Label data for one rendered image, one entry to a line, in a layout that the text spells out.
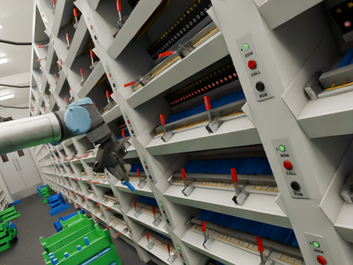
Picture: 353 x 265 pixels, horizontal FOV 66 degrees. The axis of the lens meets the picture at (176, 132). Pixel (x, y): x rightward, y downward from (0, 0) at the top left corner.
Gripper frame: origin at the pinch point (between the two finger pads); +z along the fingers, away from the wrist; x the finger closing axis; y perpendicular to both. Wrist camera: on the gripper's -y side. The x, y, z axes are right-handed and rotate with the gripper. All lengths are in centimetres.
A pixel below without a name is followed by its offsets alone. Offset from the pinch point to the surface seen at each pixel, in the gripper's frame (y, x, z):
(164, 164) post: 8.9, -16.0, 1.4
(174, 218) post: -0.4, -14.3, 21.6
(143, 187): 13.5, 7.1, 13.1
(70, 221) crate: 60, 174, 65
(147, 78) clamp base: 5.9, -31.0, -32.6
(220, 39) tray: -14, -66, -35
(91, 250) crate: -9.7, 36.1, 28.4
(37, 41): 94, 111, -91
